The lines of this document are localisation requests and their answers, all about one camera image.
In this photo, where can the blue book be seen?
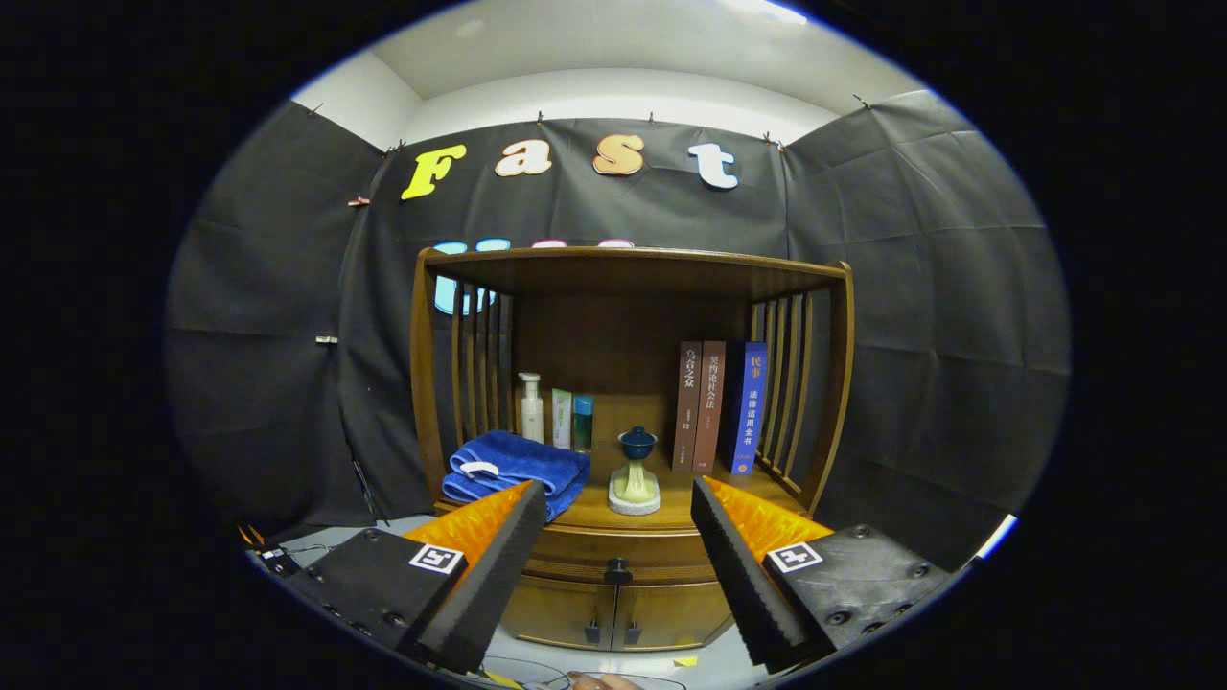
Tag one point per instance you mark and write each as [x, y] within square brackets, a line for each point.
[750, 407]

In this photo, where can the black drawer knob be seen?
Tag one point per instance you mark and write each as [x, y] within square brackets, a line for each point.
[618, 572]

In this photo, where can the blue lidded teacup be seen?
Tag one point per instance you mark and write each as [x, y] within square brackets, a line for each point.
[637, 446]

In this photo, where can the teal bottle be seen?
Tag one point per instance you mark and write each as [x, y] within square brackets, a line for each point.
[583, 426]

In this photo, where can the folded blue towel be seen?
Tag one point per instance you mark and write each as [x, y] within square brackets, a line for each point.
[527, 460]

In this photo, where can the white pump bottle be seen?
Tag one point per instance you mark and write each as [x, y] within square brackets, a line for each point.
[532, 417]

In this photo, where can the wooden countertop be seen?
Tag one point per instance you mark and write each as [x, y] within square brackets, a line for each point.
[682, 498]

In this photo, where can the green soap bar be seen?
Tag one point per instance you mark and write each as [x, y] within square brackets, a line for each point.
[635, 479]

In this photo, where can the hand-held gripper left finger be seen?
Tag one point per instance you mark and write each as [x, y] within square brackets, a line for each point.
[494, 585]

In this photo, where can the wooden cabinet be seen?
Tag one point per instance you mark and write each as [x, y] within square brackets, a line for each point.
[613, 335]

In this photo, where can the wooden drawer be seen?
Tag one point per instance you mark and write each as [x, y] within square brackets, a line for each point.
[661, 551]

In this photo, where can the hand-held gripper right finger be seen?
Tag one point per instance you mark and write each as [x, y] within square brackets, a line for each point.
[740, 575]

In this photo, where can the wooden cabinet door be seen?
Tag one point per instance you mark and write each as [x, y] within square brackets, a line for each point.
[681, 613]
[556, 609]

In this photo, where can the dark brown book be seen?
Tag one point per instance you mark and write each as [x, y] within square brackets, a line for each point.
[684, 402]

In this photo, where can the reddish brown book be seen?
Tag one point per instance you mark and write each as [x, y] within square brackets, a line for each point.
[709, 402]

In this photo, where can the black backdrop cloth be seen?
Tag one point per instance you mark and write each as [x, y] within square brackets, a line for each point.
[911, 287]

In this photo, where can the white and green tube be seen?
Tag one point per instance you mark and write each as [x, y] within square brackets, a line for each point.
[562, 422]

